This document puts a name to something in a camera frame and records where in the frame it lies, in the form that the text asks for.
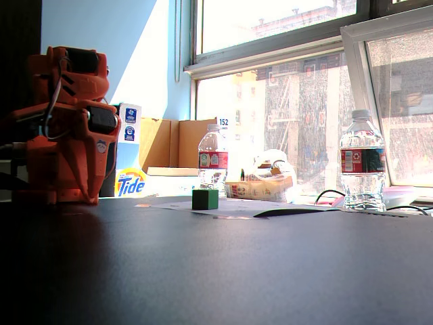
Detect yellow printed food box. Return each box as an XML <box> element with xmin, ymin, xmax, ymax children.
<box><xmin>225</xmin><ymin>175</ymin><xmax>294</xmax><ymax>203</ymax></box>

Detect black adapter cable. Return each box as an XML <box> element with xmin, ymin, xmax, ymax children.
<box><xmin>313</xmin><ymin>189</ymin><xmax>346</xmax><ymax>207</ymax></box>

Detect green cube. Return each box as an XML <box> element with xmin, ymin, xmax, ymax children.
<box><xmin>191</xmin><ymin>188</ymin><xmax>220</xmax><ymax>211</ymax></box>

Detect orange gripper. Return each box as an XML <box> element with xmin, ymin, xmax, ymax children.
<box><xmin>58</xmin><ymin>102</ymin><xmax>122</xmax><ymax>204</ymax></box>

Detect dark power cord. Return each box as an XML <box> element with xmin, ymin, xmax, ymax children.
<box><xmin>385</xmin><ymin>204</ymin><xmax>432</xmax><ymax>217</ymax></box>

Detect white framed window screen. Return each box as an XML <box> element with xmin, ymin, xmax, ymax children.
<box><xmin>339</xmin><ymin>5</ymin><xmax>433</xmax><ymax>189</ymax></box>

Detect clear water bottle red label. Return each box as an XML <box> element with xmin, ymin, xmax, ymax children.
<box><xmin>197</xmin><ymin>123</ymin><xmax>229</xmax><ymax>200</ymax></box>
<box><xmin>339</xmin><ymin>108</ymin><xmax>387</xmax><ymax>213</ymax></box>

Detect clear plastic bag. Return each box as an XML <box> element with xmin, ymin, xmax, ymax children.
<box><xmin>225</xmin><ymin>148</ymin><xmax>298</xmax><ymax>203</ymax></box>

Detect white numbered grid paper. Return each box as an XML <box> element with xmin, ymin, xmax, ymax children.
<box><xmin>148</xmin><ymin>197</ymin><xmax>339</xmax><ymax>219</ymax></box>

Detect Tide detergent cardboard box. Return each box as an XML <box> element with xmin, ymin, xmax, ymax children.
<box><xmin>114</xmin><ymin>102</ymin><xmax>231</xmax><ymax>198</ymax></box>

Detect window frame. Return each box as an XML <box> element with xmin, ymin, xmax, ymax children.
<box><xmin>183</xmin><ymin>0</ymin><xmax>433</xmax><ymax>83</ymax></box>

